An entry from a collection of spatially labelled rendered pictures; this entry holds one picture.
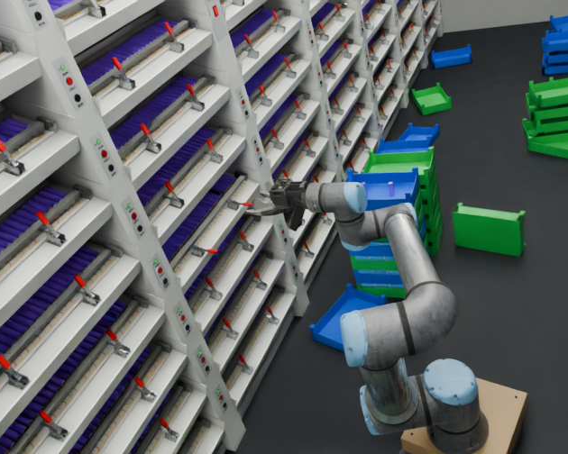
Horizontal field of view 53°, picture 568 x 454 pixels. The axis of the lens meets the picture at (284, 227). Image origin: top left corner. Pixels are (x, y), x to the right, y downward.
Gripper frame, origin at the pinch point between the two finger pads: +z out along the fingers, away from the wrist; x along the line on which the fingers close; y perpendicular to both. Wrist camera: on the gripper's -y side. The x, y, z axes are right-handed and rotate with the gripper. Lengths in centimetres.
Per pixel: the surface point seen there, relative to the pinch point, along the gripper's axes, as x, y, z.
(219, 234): 2.9, -10.7, 16.9
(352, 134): -138, -49, 21
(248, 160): -30.3, -1.2, 18.2
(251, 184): -27.8, -10.1, 18.5
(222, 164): -11.4, 8.8, 15.8
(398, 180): -68, -36, -25
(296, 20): -97, 29, 16
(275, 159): -47, -11, 17
